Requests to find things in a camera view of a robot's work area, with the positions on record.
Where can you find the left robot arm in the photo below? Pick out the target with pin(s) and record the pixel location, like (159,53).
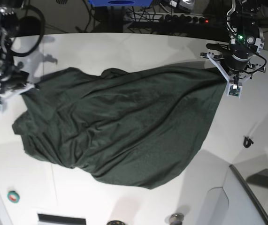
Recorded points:
(243,26)

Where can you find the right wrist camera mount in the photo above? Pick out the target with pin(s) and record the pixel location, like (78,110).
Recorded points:
(4,98)

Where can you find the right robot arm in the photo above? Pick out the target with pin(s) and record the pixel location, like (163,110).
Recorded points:
(16,18)

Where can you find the black round dial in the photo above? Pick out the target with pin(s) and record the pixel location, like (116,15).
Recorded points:
(115,222)

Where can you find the dark green t-shirt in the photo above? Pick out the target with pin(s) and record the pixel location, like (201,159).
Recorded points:
(138,129)

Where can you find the round metal knob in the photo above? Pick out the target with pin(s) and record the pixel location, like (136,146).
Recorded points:
(176,219)

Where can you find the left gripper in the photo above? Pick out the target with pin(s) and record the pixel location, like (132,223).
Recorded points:
(234,60)

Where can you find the small black clip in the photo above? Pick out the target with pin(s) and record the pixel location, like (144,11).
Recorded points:
(248,142)

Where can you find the black power strip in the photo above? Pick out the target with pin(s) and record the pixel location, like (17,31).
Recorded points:
(165,17)

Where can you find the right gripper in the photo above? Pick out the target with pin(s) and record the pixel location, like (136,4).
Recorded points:
(14,79)

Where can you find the blue box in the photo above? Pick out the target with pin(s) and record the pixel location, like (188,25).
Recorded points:
(107,3)

